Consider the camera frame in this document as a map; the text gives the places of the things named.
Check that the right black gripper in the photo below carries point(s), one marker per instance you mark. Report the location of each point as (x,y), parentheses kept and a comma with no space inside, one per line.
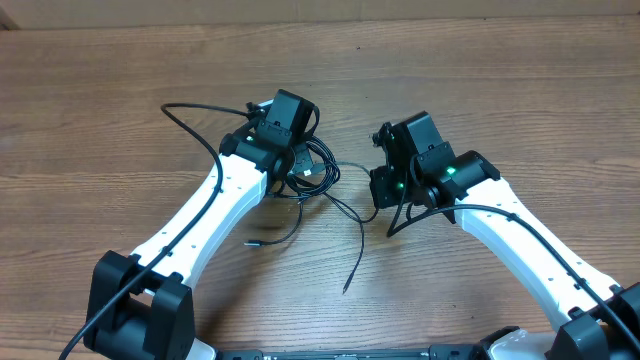
(380,179)

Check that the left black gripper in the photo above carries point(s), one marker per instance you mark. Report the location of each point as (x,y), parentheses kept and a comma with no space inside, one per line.
(302,158)

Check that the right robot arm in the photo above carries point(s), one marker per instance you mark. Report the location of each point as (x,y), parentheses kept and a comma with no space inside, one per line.
(592,316)

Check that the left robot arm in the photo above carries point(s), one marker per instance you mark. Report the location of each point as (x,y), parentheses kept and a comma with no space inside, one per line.
(141,305)

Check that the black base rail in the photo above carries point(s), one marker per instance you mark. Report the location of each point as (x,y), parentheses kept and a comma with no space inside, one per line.
(345,355)

